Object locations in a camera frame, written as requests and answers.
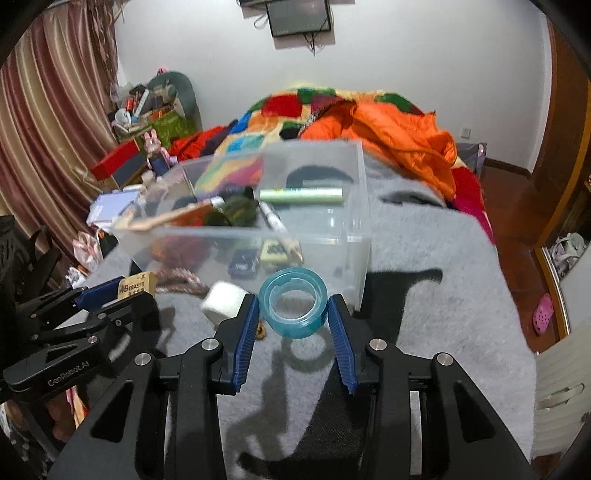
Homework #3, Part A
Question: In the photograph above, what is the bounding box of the small blue orange box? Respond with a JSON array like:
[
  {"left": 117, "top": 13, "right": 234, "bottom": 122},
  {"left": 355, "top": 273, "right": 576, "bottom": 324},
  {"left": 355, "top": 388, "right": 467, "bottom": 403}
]
[{"left": 228, "top": 251, "right": 259, "bottom": 278}]

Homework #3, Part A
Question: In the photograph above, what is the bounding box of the red printed packet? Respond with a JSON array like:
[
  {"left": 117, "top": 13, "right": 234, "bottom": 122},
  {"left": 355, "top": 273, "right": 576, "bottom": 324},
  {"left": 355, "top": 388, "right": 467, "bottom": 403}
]
[{"left": 150, "top": 231, "right": 208, "bottom": 273}]

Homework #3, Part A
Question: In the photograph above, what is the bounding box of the red box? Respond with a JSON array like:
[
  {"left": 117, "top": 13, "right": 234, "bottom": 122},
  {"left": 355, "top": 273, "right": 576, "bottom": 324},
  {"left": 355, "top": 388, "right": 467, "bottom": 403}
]
[{"left": 90, "top": 141, "right": 141, "bottom": 181}]

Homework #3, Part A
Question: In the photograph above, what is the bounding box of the pink plastic bag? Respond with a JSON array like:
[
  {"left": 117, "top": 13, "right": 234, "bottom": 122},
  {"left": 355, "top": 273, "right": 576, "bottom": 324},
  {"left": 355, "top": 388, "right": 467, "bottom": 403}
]
[{"left": 74, "top": 231, "right": 102, "bottom": 273}]

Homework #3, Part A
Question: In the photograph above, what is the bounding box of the blue notebook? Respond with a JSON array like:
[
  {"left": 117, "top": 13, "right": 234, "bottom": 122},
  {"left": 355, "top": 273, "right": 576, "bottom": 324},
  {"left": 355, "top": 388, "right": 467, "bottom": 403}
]
[{"left": 87, "top": 191, "right": 141, "bottom": 227}]

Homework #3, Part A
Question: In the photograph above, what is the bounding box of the brown braided cord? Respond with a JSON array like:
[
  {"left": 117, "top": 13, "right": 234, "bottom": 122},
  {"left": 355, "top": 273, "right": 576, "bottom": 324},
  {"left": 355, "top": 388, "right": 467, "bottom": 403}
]
[{"left": 152, "top": 268, "right": 211, "bottom": 296}]

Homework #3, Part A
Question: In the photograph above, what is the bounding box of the wooden wardrobe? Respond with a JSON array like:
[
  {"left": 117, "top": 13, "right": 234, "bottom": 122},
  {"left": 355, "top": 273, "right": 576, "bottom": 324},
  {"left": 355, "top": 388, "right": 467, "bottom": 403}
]
[{"left": 533, "top": 23, "right": 591, "bottom": 337}]

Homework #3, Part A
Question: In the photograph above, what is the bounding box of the beige eraser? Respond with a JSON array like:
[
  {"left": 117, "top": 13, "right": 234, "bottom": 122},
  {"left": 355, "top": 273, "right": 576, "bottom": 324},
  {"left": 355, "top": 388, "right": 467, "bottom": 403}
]
[{"left": 117, "top": 272, "right": 158, "bottom": 298}]

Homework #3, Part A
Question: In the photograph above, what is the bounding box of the white gauze roll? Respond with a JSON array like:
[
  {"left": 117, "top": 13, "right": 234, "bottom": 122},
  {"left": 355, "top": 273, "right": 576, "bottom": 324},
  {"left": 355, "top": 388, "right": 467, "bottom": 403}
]
[{"left": 200, "top": 282, "right": 245, "bottom": 324}]

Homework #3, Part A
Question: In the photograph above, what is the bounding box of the white plastic chair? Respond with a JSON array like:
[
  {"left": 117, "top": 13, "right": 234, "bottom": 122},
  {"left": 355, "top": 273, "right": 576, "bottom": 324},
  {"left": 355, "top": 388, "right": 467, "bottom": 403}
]
[{"left": 531, "top": 332, "right": 591, "bottom": 462}]

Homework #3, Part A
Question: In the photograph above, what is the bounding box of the clear plastic storage box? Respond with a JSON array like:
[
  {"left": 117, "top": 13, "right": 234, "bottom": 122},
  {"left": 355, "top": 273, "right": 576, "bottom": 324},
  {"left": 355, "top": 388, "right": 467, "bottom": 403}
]
[{"left": 111, "top": 141, "right": 372, "bottom": 312}]

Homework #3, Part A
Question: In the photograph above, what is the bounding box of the white pen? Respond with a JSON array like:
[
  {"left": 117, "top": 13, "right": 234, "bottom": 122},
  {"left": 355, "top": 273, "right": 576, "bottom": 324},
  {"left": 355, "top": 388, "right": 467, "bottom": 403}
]
[{"left": 257, "top": 200, "right": 305, "bottom": 266}]

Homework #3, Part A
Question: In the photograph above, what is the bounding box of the black chair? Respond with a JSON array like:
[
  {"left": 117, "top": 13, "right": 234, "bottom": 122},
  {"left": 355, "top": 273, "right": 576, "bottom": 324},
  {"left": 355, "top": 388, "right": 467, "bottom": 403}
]
[{"left": 0, "top": 215, "right": 63, "bottom": 305}]

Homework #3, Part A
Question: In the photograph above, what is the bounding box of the pink slipper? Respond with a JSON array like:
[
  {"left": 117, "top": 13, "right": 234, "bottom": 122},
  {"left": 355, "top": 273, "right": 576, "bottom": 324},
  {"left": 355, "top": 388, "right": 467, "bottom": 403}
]
[{"left": 532, "top": 293, "right": 555, "bottom": 335}]

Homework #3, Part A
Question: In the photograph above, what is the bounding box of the colourful patchwork blanket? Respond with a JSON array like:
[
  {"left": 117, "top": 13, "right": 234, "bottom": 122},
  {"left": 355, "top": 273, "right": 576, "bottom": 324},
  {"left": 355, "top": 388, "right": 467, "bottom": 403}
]
[{"left": 171, "top": 85, "right": 497, "bottom": 245}]

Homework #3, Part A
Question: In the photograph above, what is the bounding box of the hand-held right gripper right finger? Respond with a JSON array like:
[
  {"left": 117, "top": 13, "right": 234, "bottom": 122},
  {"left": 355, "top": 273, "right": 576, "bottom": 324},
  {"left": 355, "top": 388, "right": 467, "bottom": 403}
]
[{"left": 327, "top": 294, "right": 536, "bottom": 480}]

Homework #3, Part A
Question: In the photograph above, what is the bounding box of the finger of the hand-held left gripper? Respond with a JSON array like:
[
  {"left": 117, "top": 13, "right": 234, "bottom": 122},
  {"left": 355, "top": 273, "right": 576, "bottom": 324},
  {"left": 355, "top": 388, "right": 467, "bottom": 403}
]
[
  {"left": 34, "top": 292, "right": 159, "bottom": 358},
  {"left": 17, "top": 278, "right": 124, "bottom": 343}
]

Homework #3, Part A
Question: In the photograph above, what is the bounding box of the striped curtain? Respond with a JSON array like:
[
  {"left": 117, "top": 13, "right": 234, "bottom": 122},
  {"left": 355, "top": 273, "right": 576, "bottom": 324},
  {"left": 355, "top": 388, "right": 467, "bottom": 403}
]
[{"left": 0, "top": 9, "right": 121, "bottom": 259}]

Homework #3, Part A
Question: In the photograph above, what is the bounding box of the light green tube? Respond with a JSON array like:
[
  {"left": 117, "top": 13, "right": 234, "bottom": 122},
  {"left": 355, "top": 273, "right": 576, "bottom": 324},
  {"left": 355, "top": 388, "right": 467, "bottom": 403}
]
[{"left": 259, "top": 185, "right": 346, "bottom": 206}]

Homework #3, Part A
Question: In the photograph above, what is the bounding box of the red garment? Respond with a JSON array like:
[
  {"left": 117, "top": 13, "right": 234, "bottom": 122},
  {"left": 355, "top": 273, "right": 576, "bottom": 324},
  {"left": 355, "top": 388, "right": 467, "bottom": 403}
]
[{"left": 168, "top": 124, "right": 236, "bottom": 162}]

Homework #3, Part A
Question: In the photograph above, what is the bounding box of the grey blanket with black letters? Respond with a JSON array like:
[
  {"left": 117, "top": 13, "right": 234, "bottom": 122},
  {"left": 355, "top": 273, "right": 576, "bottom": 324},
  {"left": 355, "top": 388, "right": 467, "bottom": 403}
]
[{"left": 83, "top": 152, "right": 539, "bottom": 480}]

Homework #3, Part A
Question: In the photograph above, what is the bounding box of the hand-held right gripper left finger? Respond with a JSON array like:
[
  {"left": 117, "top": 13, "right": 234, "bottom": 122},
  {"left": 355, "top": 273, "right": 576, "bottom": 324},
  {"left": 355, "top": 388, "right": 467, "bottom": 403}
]
[{"left": 48, "top": 293, "right": 262, "bottom": 480}]

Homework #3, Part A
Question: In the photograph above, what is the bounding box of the green glass bottle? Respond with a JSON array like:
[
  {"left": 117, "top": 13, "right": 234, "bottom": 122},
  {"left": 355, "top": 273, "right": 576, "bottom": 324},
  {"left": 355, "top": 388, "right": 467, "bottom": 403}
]
[{"left": 210, "top": 194, "right": 259, "bottom": 227}]

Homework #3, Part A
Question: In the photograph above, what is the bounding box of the green box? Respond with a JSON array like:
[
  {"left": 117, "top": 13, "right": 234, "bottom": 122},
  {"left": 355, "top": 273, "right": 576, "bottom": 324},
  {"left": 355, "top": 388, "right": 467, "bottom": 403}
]
[{"left": 152, "top": 111, "right": 192, "bottom": 141}]

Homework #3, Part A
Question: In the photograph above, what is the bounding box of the blue tape roll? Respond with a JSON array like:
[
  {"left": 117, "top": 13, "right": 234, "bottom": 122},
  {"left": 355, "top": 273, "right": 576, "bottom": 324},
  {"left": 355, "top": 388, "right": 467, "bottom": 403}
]
[{"left": 259, "top": 267, "right": 329, "bottom": 340}]

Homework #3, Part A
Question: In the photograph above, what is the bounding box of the small wall monitor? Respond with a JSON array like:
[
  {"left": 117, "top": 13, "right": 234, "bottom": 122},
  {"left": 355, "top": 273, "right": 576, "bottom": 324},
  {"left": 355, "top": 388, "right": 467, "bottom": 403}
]
[{"left": 265, "top": 0, "right": 332, "bottom": 38}]

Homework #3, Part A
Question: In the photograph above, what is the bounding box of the beige stick with red cap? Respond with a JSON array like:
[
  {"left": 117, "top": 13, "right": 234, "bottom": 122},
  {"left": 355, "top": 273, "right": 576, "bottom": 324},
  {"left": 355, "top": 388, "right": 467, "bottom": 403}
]
[{"left": 115, "top": 196, "right": 227, "bottom": 232}]

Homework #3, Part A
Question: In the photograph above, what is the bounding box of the grey purple pillow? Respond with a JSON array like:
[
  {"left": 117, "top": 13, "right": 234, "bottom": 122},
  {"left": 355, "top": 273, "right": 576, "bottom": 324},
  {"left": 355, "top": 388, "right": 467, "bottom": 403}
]
[{"left": 455, "top": 142, "right": 488, "bottom": 176}]

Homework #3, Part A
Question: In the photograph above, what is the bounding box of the orange jacket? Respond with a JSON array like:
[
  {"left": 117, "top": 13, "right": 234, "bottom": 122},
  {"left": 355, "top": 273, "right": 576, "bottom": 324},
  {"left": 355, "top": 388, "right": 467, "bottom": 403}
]
[{"left": 300, "top": 100, "right": 458, "bottom": 201}]

